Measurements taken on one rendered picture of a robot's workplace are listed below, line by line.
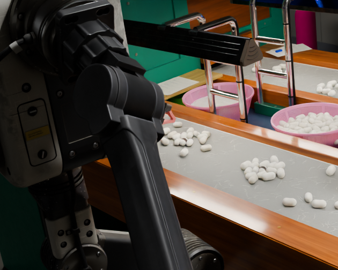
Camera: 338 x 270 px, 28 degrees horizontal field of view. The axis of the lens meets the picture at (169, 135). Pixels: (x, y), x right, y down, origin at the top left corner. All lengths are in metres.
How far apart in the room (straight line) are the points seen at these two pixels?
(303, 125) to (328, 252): 0.78
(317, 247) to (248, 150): 0.61
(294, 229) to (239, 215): 0.15
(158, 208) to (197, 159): 1.24
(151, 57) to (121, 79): 1.78
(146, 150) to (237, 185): 1.04
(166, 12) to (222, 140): 0.72
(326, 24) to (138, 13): 2.89
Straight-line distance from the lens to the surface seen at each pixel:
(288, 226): 1.61
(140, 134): 0.86
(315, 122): 2.24
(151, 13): 2.64
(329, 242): 1.55
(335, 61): 2.76
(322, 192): 1.81
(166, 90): 2.58
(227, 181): 1.90
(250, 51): 1.87
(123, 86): 0.87
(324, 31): 5.33
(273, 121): 2.22
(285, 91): 2.46
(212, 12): 2.85
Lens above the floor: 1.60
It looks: 22 degrees down
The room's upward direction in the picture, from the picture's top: 8 degrees counter-clockwise
